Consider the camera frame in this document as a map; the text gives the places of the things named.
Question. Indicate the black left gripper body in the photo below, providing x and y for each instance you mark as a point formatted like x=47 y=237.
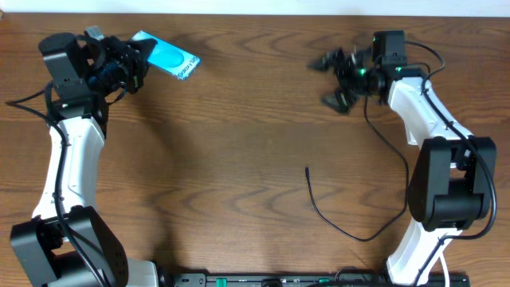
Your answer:
x=118 y=68

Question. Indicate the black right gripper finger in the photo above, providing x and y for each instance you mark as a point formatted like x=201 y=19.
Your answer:
x=325 y=63
x=340 y=101

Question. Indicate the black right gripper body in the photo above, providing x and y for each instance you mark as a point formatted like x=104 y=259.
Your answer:
x=358 y=80

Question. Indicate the blue Galaxy smartphone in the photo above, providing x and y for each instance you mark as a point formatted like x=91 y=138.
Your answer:
x=170 y=58

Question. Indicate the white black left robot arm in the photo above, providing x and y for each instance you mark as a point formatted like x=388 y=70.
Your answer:
x=66 y=242

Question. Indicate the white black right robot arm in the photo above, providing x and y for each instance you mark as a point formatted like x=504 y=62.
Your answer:
x=451 y=185

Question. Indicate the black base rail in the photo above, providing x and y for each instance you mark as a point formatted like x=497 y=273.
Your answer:
x=279 y=280

